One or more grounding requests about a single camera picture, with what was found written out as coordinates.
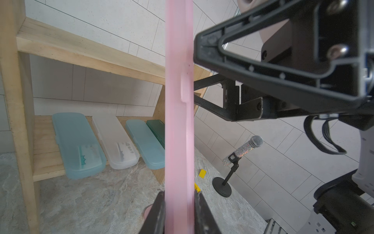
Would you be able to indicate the wooden two-tier shelf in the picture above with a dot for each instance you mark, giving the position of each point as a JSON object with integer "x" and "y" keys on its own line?
{"x": 21, "y": 37}

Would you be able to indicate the light teal pencil case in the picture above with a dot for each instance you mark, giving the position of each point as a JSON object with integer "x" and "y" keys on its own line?
{"x": 147, "y": 144}
{"x": 80, "y": 150}

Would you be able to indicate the light teal pencil case right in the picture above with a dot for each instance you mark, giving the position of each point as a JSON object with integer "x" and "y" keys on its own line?
{"x": 147, "y": 144}

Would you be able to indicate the pink pencil case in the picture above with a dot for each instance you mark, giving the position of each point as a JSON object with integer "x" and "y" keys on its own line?
{"x": 179, "y": 149}
{"x": 147, "y": 211}

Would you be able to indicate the light teal pencil case left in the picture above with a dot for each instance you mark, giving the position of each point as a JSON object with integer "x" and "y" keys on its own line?
{"x": 80, "y": 150}

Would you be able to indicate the silver microphone on stand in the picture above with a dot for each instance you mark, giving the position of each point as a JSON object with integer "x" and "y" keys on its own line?
{"x": 221, "y": 185}

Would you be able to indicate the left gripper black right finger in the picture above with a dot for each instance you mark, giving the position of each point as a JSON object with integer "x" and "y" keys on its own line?
{"x": 204, "y": 222}

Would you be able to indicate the yellow frame block with hole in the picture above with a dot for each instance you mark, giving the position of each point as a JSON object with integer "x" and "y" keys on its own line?
{"x": 197, "y": 188}

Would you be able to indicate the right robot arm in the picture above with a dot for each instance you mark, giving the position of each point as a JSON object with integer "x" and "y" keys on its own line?
{"x": 302, "y": 58}

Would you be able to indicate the small yellow block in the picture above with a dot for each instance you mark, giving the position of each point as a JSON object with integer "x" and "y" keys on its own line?
{"x": 202, "y": 173}

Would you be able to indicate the dark green pencil case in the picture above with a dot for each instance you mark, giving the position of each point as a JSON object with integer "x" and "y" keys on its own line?
{"x": 158, "y": 129}

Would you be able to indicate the frosted white pencil case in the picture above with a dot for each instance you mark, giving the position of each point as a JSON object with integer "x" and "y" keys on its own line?
{"x": 116, "y": 143}

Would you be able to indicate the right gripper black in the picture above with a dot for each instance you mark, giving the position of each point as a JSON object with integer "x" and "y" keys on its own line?
{"x": 280, "y": 96}

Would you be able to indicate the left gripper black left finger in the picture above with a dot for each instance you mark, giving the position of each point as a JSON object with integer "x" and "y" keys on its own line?
{"x": 155, "y": 220}

